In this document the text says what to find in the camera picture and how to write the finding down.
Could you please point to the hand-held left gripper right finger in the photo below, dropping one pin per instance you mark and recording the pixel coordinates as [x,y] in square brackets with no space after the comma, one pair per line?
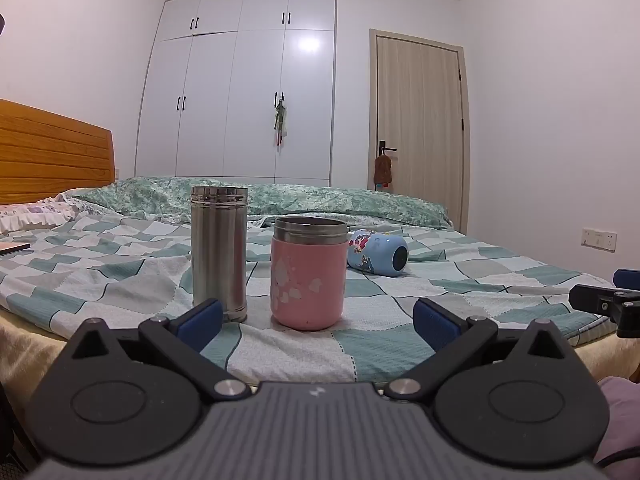
[436,327]

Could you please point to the green floral quilt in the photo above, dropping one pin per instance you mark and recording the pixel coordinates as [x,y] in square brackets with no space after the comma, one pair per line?
[310,200]

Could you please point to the tall stainless steel cup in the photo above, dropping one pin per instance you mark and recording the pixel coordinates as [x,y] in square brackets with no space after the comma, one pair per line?
[219,255]

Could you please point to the floral ruffled pillow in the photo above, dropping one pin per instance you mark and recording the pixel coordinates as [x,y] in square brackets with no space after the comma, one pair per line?
[30,212]

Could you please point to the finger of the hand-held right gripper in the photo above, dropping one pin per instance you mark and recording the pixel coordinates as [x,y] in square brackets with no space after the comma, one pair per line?
[595,300]
[628,278]

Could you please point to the white wall socket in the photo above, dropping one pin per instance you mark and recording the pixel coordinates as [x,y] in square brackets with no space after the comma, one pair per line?
[599,238]

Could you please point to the green checkered bedsheet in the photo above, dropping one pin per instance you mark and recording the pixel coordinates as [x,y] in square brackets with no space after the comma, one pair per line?
[125,280]

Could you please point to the flat dark phone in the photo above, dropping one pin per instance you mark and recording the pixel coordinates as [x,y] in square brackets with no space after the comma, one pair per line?
[12,247]

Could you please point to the green hanging ornament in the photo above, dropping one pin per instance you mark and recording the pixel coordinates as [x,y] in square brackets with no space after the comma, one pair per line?
[281,117]

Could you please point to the white wardrobe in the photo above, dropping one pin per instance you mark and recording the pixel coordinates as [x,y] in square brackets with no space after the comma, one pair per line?
[230,100]

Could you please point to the person's pink clothing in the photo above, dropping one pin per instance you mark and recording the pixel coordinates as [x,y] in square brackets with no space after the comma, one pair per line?
[620,405]

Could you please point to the beige mattress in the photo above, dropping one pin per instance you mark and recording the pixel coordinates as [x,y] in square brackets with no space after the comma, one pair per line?
[27,330]

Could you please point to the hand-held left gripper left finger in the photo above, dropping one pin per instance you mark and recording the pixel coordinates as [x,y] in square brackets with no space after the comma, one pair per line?
[201,324]

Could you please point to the brown hanging pouch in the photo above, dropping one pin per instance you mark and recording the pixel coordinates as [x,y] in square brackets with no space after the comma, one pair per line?
[382,172]

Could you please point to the blue cartoon print cup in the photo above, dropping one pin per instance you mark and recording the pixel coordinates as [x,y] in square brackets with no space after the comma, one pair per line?
[372,252]

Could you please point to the light wooden door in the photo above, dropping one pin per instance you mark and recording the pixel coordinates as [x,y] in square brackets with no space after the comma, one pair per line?
[420,130]

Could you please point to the pink steel-rimmed cup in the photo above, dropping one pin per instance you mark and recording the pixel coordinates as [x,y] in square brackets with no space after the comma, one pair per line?
[307,285]

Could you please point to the wooden headboard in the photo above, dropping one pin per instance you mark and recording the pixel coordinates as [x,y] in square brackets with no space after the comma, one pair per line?
[50,155]

